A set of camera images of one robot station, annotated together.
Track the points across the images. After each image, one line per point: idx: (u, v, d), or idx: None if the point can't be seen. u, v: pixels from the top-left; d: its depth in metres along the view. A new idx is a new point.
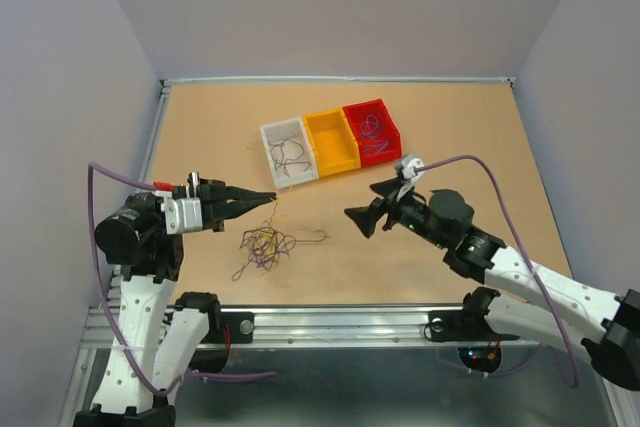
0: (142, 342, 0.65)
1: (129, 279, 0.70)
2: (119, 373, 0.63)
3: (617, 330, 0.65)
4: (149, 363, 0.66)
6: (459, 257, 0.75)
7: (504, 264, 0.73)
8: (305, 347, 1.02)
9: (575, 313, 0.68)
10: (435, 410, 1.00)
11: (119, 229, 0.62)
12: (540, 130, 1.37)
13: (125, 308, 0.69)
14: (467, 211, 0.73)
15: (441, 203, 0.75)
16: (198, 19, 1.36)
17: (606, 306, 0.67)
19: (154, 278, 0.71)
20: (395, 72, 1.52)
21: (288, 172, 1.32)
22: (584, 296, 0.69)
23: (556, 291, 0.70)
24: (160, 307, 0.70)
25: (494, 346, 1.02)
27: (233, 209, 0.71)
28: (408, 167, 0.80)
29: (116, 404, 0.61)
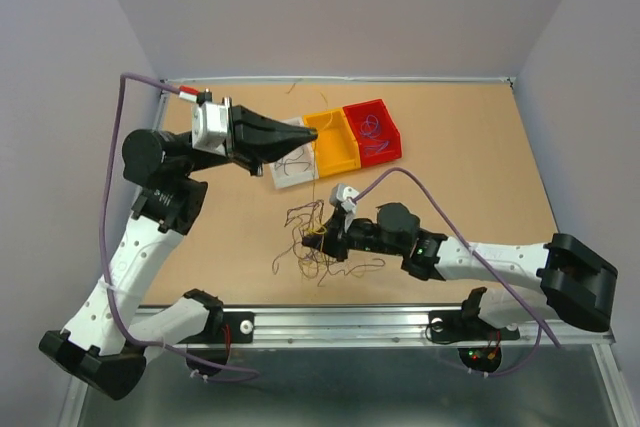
0: (126, 286, 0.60)
1: (136, 218, 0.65)
2: (97, 308, 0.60)
3: (551, 274, 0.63)
4: (129, 308, 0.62)
6: (414, 262, 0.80)
7: (448, 253, 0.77)
8: (305, 346, 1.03)
9: (515, 273, 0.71)
10: (435, 410, 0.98)
11: (148, 142, 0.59)
12: (540, 130, 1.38)
13: (123, 246, 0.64)
14: (412, 220, 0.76)
15: (386, 217, 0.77)
16: (199, 19, 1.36)
17: (539, 255, 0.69)
19: (161, 226, 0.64)
20: (395, 72, 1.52)
21: (288, 171, 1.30)
22: (519, 254, 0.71)
23: (494, 259, 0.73)
24: (156, 256, 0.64)
25: (494, 346, 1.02)
27: (266, 140, 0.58)
28: (345, 199, 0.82)
29: (83, 338, 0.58)
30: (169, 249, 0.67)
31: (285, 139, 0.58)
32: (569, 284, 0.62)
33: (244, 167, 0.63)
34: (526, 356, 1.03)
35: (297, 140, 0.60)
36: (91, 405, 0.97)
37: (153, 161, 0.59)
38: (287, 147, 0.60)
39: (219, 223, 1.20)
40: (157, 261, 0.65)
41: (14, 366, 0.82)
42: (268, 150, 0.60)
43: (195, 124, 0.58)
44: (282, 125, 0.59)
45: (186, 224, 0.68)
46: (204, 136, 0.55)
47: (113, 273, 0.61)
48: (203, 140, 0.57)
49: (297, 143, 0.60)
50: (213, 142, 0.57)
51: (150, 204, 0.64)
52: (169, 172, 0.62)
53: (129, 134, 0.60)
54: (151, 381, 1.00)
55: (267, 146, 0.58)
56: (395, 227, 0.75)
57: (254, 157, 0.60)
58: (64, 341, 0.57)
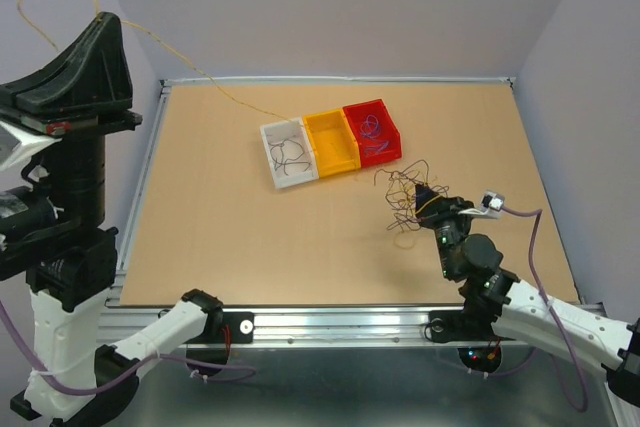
0: (61, 366, 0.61)
1: (36, 294, 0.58)
2: (40, 385, 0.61)
3: (633, 359, 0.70)
4: (76, 372, 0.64)
6: (479, 295, 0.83)
7: (520, 299, 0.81)
8: (305, 347, 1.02)
9: (591, 343, 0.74)
10: (434, 410, 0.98)
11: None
12: (540, 130, 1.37)
13: (39, 325, 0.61)
14: (497, 257, 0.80)
15: (473, 246, 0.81)
16: (198, 19, 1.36)
17: (621, 335, 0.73)
19: (63, 305, 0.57)
20: (395, 72, 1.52)
21: (287, 171, 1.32)
22: (599, 326, 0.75)
23: (571, 323, 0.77)
24: (76, 328, 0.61)
25: (494, 346, 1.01)
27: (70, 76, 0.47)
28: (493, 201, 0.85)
29: (42, 407, 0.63)
30: (88, 314, 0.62)
31: (87, 55, 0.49)
32: None
33: (117, 127, 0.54)
34: (527, 357, 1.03)
35: (112, 39, 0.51)
36: None
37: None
38: (104, 56, 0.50)
39: (218, 224, 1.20)
40: (82, 329, 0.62)
41: None
42: (93, 86, 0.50)
43: None
44: (72, 51, 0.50)
45: (99, 284, 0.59)
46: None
47: (44, 356, 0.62)
48: None
49: (108, 44, 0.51)
50: None
51: (39, 276, 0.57)
52: (44, 240, 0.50)
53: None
54: (151, 382, 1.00)
55: (78, 80, 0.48)
56: (478, 261, 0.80)
57: (94, 109, 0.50)
58: (29, 408, 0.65)
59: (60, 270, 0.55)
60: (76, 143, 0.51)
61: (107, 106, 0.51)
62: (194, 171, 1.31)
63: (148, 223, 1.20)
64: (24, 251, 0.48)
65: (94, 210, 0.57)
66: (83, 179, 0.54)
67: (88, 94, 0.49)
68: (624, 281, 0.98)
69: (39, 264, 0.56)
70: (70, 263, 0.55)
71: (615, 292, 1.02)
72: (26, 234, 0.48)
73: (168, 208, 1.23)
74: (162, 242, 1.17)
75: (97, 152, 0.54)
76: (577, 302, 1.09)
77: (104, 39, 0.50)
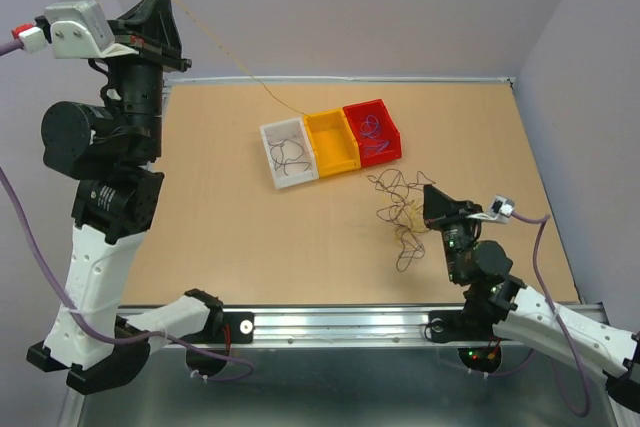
0: (90, 305, 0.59)
1: (80, 226, 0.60)
2: (67, 326, 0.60)
3: None
4: (103, 317, 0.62)
6: (486, 302, 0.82)
7: (527, 305, 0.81)
8: (305, 346, 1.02)
9: (597, 352, 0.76)
10: (435, 410, 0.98)
11: (72, 118, 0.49)
12: (540, 130, 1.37)
13: (75, 260, 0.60)
14: (507, 266, 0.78)
15: (485, 253, 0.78)
16: (198, 19, 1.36)
17: (626, 345, 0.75)
19: (106, 237, 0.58)
20: (395, 73, 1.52)
21: (288, 171, 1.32)
22: (605, 336, 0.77)
23: (577, 331, 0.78)
24: (114, 265, 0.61)
25: (494, 346, 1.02)
27: (141, 16, 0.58)
28: (504, 208, 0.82)
29: (63, 355, 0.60)
30: (128, 252, 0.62)
31: (153, 9, 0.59)
32: None
33: (171, 66, 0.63)
34: (526, 357, 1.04)
35: (165, 4, 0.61)
36: (92, 406, 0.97)
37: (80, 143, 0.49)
38: (161, 15, 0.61)
39: (219, 224, 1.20)
40: (117, 266, 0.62)
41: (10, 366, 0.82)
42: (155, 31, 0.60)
43: (70, 34, 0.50)
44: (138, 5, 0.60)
45: (139, 224, 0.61)
46: (90, 10, 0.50)
47: (74, 295, 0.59)
48: (94, 31, 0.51)
49: (164, 8, 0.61)
50: (100, 25, 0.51)
51: (90, 209, 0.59)
52: (108, 154, 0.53)
53: (49, 110, 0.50)
54: (150, 381, 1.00)
55: (146, 20, 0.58)
56: (489, 270, 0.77)
57: (158, 45, 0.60)
58: (48, 357, 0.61)
59: (112, 199, 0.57)
60: (140, 67, 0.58)
61: (166, 48, 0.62)
62: (195, 171, 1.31)
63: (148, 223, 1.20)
64: (102, 153, 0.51)
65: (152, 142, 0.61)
66: (146, 106, 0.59)
67: (152, 36, 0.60)
68: (624, 281, 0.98)
69: (92, 196, 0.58)
70: (121, 192, 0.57)
71: (615, 291, 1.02)
72: (105, 136, 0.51)
73: (168, 208, 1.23)
74: (162, 242, 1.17)
75: (158, 86, 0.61)
76: (577, 302, 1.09)
77: (161, 0, 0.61)
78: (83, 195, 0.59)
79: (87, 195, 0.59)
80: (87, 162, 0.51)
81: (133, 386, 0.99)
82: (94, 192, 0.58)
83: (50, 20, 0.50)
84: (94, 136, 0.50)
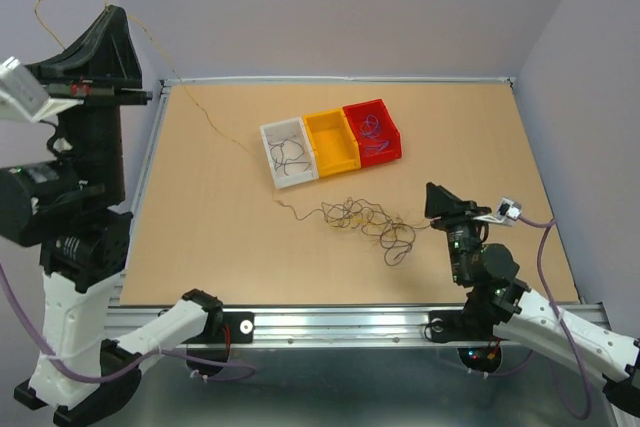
0: (68, 350, 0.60)
1: (49, 275, 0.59)
2: (48, 370, 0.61)
3: None
4: (83, 359, 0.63)
6: (489, 302, 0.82)
7: (531, 309, 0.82)
8: (305, 347, 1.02)
9: (600, 358, 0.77)
10: (435, 411, 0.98)
11: (12, 188, 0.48)
12: (540, 130, 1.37)
13: (49, 308, 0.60)
14: (513, 269, 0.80)
15: (493, 254, 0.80)
16: (198, 19, 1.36)
17: (628, 351, 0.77)
19: (76, 286, 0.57)
20: (395, 73, 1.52)
21: (288, 172, 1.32)
22: (608, 341, 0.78)
23: (580, 336, 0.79)
24: (88, 312, 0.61)
25: (494, 346, 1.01)
27: (87, 51, 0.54)
28: (511, 210, 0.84)
29: (48, 396, 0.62)
30: (102, 297, 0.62)
31: (100, 39, 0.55)
32: None
33: (128, 102, 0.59)
34: (526, 357, 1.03)
35: (120, 27, 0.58)
36: None
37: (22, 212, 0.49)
38: (114, 42, 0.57)
39: (219, 224, 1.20)
40: (92, 313, 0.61)
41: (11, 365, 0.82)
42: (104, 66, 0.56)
43: None
44: (86, 35, 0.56)
45: (114, 265, 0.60)
46: (10, 74, 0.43)
47: (51, 339, 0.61)
48: (22, 95, 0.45)
49: (117, 33, 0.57)
50: (29, 86, 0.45)
51: (57, 257, 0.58)
52: (60, 215, 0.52)
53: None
54: (150, 381, 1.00)
55: (92, 56, 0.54)
56: (494, 271, 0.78)
57: (108, 83, 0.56)
58: (34, 397, 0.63)
59: (76, 248, 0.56)
60: (93, 113, 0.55)
61: (120, 81, 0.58)
62: (195, 171, 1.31)
63: (148, 224, 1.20)
64: (51, 215, 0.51)
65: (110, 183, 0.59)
66: (101, 152, 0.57)
67: (103, 71, 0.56)
68: (625, 281, 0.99)
69: (57, 245, 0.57)
70: (85, 242, 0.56)
71: (615, 292, 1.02)
72: (48, 201, 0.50)
73: (168, 208, 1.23)
74: (162, 242, 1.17)
75: (112, 122, 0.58)
76: (577, 302, 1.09)
77: (113, 25, 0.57)
78: (48, 245, 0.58)
79: (52, 246, 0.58)
80: (35, 228, 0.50)
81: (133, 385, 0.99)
82: (58, 241, 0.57)
83: None
84: (38, 202, 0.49)
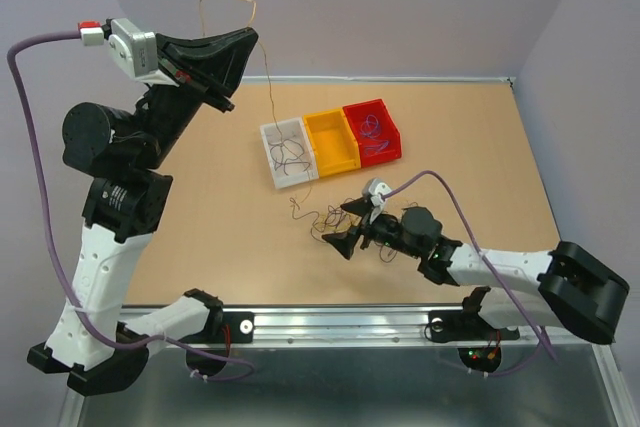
0: (95, 305, 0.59)
1: (90, 226, 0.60)
2: (71, 327, 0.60)
3: (551, 280, 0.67)
4: (106, 318, 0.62)
6: (431, 267, 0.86)
7: (461, 258, 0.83)
8: (305, 346, 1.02)
9: (519, 278, 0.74)
10: (435, 410, 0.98)
11: (94, 118, 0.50)
12: (541, 130, 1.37)
13: (83, 259, 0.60)
14: (435, 225, 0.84)
15: (411, 219, 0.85)
16: (199, 19, 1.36)
17: (542, 262, 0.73)
19: (116, 235, 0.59)
20: (396, 72, 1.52)
21: (287, 171, 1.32)
22: (524, 260, 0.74)
23: (500, 265, 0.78)
24: (121, 264, 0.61)
25: (494, 346, 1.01)
27: (208, 52, 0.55)
28: (376, 194, 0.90)
29: (66, 356, 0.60)
30: (135, 251, 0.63)
31: (226, 47, 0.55)
32: (568, 291, 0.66)
33: (213, 102, 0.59)
34: (525, 357, 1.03)
35: (246, 47, 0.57)
36: (91, 406, 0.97)
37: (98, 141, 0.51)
38: (236, 54, 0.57)
39: (219, 224, 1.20)
40: (124, 266, 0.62)
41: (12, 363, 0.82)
42: (215, 67, 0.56)
43: (120, 53, 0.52)
44: (216, 37, 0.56)
45: (148, 224, 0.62)
46: (142, 41, 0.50)
47: (78, 294, 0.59)
48: (137, 59, 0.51)
49: (242, 48, 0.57)
50: (146, 56, 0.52)
51: (101, 208, 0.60)
52: (125, 156, 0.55)
53: (72, 109, 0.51)
54: (150, 381, 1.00)
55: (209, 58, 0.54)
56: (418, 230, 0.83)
57: (207, 83, 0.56)
58: (49, 359, 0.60)
59: (124, 199, 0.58)
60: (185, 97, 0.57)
61: (217, 86, 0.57)
62: (195, 170, 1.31)
63: None
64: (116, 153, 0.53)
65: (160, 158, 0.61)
66: (168, 124, 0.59)
67: (210, 72, 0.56)
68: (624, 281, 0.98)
69: (103, 195, 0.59)
70: (131, 194, 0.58)
71: None
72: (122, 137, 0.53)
73: (168, 207, 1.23)
74: (162, 241, 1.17)
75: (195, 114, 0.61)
76: None
77: (242, 44, 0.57)
78: (94, 195, 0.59)
79: (99, 194, 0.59)
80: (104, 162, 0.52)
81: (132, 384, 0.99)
82: (106, 191, 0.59)
83: (114, 33, 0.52)
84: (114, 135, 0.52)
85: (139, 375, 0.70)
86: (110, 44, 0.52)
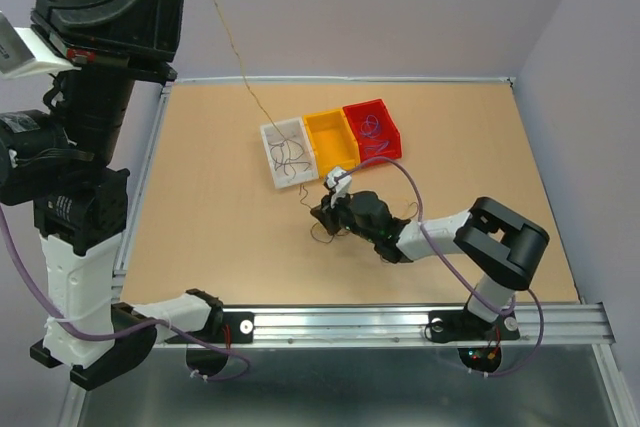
0: (75, 313, 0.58)
1: (47, 237, 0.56)
2: (59, 332, 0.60)
3: (463, 230, 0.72)
4: (93, 319, 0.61)
6: (385, 245, 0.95)
7: (406, 234, 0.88)
8: (306, 347, 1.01)
9: (446, 236, 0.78)
10: (435, 410, 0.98)
11: None
12: (541, 129, 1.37)
13: (51, 271, 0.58)
14: (381, 206, 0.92)
15: (359, 202, 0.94)
16: (199, 20, 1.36)
17: (462, 218, 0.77)
19: (75, 248, 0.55)
20: (396, 72, 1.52)
21: (288, 171, 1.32)
22: (449, 220, 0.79)
23: (431, 227, 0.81)
24: (91, 274, 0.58)
25: (494, 346, 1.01)
27: (115, 10, 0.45)
28: (331, 179, 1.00)
29: (63, 355, 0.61)
30: (96, 260, 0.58)
31: None
32: (475, 236, 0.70)
33: (146, 75, 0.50)
34: (526, 357, 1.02)
35: None
36: (92, 406, 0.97)
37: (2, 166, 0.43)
38: (160, 2, 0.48)
39: (218, 224, 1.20)
40: (96, 273, 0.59)
41: (12, 364, 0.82)
42: (130, 27, 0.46)
43: None
44: None
45: (112, 228, 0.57)
46: None
47: (57, 303, 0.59)
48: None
49: None
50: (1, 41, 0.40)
51: (52, 219, 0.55)
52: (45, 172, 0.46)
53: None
54: (150, 381, 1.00)
55: (121, 16, 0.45)
56: (363, 212, 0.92)
57: (125, 50, 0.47)
58: (48, 356, 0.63)
59: (71, 209, 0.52)
60: (106, 76, 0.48)
61: (142, 51, 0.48)
62: (194, 170, 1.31)
63: (148, 224, 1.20)
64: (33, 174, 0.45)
65: (103, 152, 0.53)
66: (101, 115, 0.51)
67: (128, 34, 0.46)
68: (624, 281, 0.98)
69: (49, 207, 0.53)
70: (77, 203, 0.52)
71: (615, 292, 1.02)
72: (30, 154, 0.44)
73: (167, 207, 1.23)
74: (162, 242, 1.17)
75: (121, 91, 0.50)
76: (577, 302, 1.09)
77: None
78: (41, 206, 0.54)
79: (44, 206, 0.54)
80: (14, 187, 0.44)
81: (134, 383, 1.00)
82: (51, 203, 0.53)
83: None
84: (18, 156, 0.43)
85: (144, 357, 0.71)
86: None
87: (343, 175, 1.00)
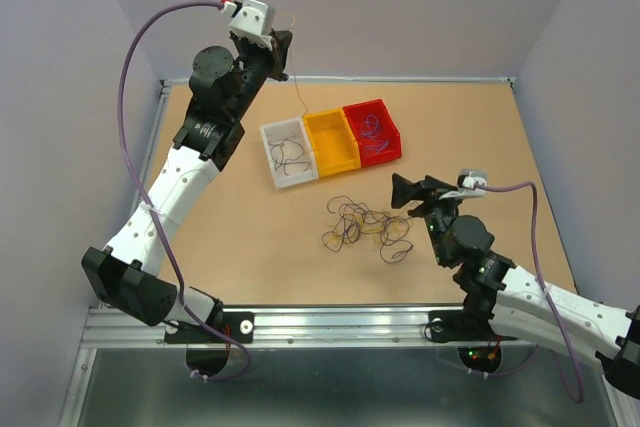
0: (167, 209, 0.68)
1: (178, 148, 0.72)
2: (139, 225, 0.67)
3: (631, 347, 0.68)
4: (170, 228, 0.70)
6: (473, 281, 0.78)
7: (516, 285, 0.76)
8: (306, 346, 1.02)
9: (589, 331, 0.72)
10: (435, 410, 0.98)
11: (221, 54, 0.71)
12: (541, 129, 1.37)
13: (165, 172, 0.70)
14: (488, 238, 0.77)
15: (463, 228, 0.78)
16: (200, 19, 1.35)
17: (618, 323, 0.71)
19: (201, 154, 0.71)
20: (396, 72, 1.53)
21: (288, 171, 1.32)
22: (597, 314, 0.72)
23: (568, 310, 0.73)
24: (196, 184, 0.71)
25: (494, 346, 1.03)
27: (282, 33, 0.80)
28: (470, 180, 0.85)
29: (126, 252, 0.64)
30: (207, 179, 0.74)
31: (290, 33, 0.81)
32: None
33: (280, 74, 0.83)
34: (526, 357, 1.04)
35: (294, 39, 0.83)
36: (91, 406, 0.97)
37: (223, 69, 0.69)
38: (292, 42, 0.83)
39: (219, 224, 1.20)
40: (195, 189, 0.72)
41: (10, 366, 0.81)
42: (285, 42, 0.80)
43: (249, 24, 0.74)
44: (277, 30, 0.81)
45: (223, 160, 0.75)
46: (271, 10, 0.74)
47: (154, 197, 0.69)
48: (264, 23, 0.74)
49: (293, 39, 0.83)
50: (269, 21, 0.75)
51: (191, 138, 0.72)
52: (229, 88, 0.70)
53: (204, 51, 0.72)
54: (150, 380, 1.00)
55: (287, 37, 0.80)
56: (469, 242, 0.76)
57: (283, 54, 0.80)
58: (107, 256, 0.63)
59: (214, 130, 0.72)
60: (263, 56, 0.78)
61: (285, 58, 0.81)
62: None
63: None
64: (227, 84, 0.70)
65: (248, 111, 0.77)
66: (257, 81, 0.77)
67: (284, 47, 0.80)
68: (625, 281, 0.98)
69: (196, 127, 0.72)
70: (218, 130, 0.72)
71: (615, 292, 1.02)
72: (236, 74, 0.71)
73: None
74: None
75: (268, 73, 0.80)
76: None
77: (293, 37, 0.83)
78: (188, 126, 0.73)
79: (191, 127, 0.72)
80: (217, 85, 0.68)
81: (133, 384, 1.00)
82: (198, 125, 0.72)
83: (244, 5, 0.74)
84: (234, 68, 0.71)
85: (151, 323, 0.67)
86: (242, 16, 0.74)
87: (478, 185, 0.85)
